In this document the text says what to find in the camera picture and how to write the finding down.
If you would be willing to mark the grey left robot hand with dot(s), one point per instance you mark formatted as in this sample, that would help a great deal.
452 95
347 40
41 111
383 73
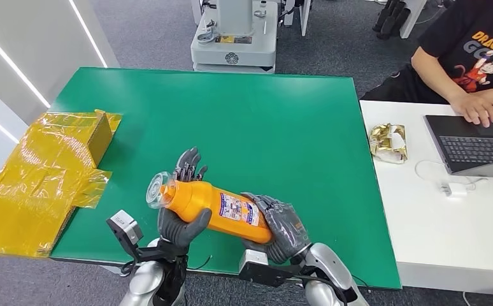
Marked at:
179 232

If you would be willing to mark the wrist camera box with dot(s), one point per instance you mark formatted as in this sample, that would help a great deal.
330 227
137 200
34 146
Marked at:
124 226
255 264

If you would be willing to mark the orange detergent bottle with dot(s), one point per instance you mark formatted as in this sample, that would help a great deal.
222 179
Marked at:
204 205

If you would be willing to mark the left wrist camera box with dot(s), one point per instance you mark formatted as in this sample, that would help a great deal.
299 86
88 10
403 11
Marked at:
124 226

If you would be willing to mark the grey mobile robot base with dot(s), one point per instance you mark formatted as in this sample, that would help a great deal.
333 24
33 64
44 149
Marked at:
234 48

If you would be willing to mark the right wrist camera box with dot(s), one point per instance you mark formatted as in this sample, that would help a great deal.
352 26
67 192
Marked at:
255 264

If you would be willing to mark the dark grey laptop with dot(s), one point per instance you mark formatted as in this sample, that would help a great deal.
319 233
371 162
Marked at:
474 148

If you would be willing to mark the person's hand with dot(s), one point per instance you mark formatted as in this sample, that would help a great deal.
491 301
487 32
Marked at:
474 107

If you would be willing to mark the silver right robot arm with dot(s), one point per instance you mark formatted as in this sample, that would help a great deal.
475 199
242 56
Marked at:
326 262

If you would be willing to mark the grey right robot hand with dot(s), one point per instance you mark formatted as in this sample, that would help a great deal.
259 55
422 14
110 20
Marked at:
286 228

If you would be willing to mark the crumpled gold wrapper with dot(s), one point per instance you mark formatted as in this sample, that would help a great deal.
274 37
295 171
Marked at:
388 142

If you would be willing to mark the yellow taped cardboard box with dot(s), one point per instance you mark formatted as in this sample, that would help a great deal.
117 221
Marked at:
31 181

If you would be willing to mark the white furniture post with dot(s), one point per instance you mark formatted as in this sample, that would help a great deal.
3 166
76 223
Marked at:
411 17

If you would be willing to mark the white power adapter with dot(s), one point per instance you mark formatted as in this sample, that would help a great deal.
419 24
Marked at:
453 190

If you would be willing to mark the person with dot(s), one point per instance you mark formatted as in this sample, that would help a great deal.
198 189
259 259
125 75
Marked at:
478 38

